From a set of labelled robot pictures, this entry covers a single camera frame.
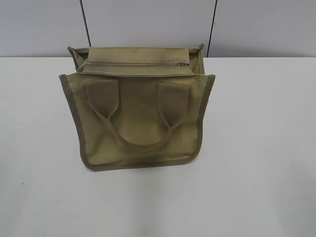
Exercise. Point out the silver metal zipper pull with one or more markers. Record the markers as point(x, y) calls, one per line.
point(180, 64)

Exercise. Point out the yellow canvas tote bag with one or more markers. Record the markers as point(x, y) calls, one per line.
point(134, 108)

